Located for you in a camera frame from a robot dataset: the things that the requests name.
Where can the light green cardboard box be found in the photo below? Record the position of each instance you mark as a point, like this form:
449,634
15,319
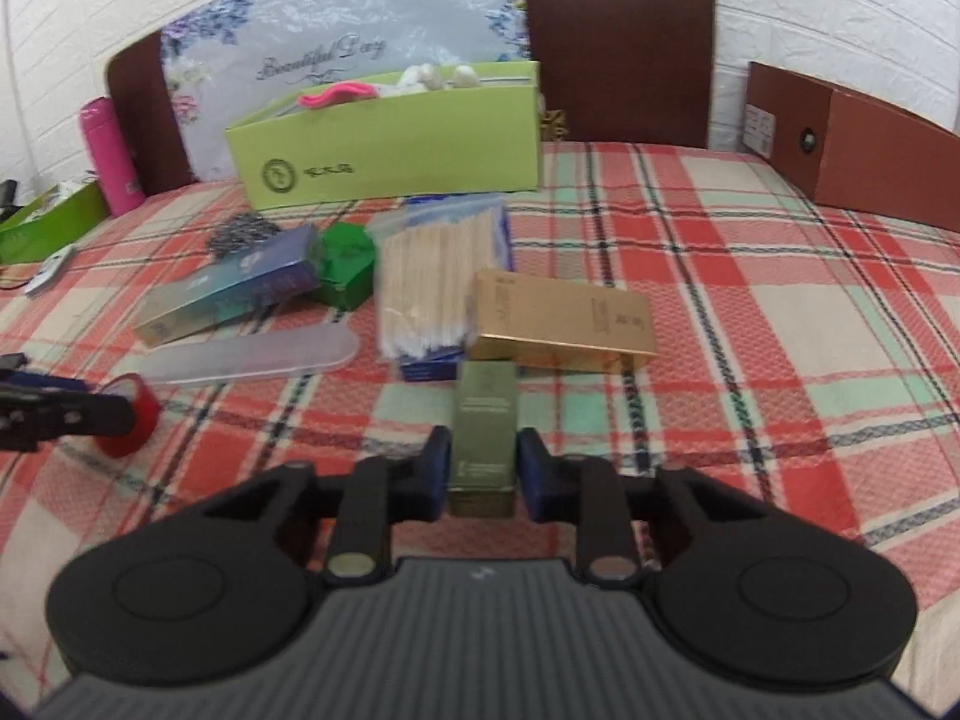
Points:
390,150

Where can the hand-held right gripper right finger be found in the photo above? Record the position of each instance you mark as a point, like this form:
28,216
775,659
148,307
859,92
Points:
535,481

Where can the olive green box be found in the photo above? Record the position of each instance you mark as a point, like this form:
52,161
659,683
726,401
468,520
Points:
484,435

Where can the blue cardboard box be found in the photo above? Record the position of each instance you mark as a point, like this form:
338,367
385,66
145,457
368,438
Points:
429,369

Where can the small green box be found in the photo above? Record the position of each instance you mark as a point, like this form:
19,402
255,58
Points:
346,266

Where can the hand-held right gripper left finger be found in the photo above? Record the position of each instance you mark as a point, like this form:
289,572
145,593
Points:
430,474

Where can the white glove with pink cuff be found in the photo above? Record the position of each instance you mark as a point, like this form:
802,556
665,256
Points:
337,95
424,77

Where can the bag of toothpicks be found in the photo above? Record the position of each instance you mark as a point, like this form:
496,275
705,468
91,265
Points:
435,277

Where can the red tape roll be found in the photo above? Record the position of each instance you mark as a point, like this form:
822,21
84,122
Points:
139,412

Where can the gold box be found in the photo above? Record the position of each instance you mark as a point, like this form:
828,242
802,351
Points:
562,322

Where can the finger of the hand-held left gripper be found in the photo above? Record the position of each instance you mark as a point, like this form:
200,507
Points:
9,361
67,412

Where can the pink thermos bottle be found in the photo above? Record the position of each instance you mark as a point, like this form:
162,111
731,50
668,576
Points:
112,157

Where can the plaid bedsheet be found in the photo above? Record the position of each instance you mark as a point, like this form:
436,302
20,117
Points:
750,360

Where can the iridescent long box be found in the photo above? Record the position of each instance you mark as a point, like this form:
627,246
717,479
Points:
232,289

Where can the floral plastic bag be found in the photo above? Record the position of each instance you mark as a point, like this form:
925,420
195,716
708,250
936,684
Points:
315,37

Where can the dark green cardboard box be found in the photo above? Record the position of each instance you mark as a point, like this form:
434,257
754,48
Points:
52,229

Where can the white power bank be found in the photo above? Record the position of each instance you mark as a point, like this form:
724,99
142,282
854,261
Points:
51,268

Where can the steel wool scrubber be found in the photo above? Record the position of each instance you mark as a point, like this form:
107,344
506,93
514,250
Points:
244,235

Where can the brown cardboard box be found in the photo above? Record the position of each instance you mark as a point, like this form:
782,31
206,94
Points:
862,150

